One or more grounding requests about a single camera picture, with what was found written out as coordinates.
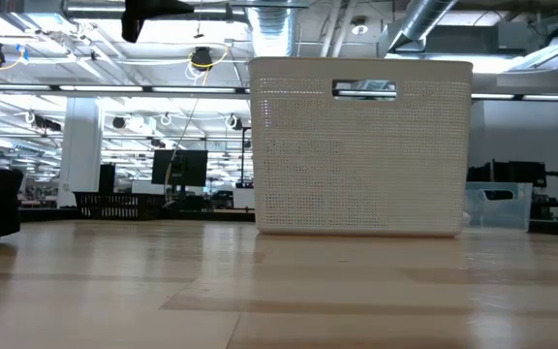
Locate white perforated plastic basket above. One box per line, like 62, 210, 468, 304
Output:
248, 56, 475, 238

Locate clear plastic bin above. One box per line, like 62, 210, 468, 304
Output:
462, 181, 535, 232

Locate long ceiling light strip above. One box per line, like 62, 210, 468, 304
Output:
0, 82, 558, 103

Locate white square pillar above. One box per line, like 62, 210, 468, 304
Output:
56, 96, 104, 208

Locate dark background monitor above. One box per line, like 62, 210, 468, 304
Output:
151, 148, 209, 195

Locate black upright box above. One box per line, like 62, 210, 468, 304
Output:
98, 163, 117, 194

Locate black plastic crate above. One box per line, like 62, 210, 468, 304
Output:
73, 190, 168, 221

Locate round ceiling detector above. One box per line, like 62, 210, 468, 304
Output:
350, 16, 370, 36

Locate white background cabinet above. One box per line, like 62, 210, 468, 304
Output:
232, 187, 256, 210

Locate silver spiral air duct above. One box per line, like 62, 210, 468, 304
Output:
247, 0, 300, 58

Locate black aluminium table frame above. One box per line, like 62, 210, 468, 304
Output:
16, 206, 558, 238

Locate slanted silver air duct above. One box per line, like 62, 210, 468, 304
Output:
387, 0, 459, 53

